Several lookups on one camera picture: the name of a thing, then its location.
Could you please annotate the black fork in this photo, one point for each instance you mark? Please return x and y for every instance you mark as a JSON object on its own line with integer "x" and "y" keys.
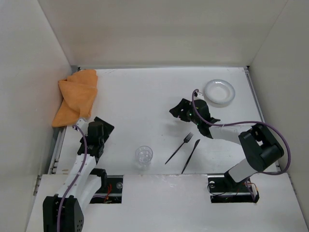
{"x": 186, "y": 140}

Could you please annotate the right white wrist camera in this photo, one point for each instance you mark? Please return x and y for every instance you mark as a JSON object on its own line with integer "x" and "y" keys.
{"x": 198, "y": 95}

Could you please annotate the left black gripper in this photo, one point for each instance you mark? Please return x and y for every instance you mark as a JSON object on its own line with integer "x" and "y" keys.
{"x": 105, "y": 126}

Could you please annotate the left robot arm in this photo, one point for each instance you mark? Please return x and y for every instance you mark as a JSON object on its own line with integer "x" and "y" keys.
{"x": 64, "y": 212}

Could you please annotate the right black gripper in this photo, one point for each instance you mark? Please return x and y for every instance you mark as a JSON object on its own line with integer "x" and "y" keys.
{"x": 183, "y": 111}

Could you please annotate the black knife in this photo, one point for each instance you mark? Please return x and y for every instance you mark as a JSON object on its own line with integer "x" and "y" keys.
{"x": 195, "y": 145}

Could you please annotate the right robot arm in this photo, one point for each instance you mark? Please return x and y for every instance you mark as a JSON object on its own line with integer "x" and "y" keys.
{"x": 260, "y": 147}

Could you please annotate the clear drinking glass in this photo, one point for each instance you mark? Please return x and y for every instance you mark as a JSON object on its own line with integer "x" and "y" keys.
{"x": 143, "y": 157}

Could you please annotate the white plate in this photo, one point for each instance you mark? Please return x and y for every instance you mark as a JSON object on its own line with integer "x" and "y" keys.
{"x": 219, "y": 91}

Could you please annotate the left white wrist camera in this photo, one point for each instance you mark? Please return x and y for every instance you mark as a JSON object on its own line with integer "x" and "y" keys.
{"x": 81, "y": 124}

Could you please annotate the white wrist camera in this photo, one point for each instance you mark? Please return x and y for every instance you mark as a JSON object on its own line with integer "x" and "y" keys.
{"x": 81, "y": 124}
{"x": 198, "y": 95}

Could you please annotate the orange cloth napkin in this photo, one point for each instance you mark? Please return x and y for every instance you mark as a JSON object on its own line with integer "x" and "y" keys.
{"x": 79, "y": 91}

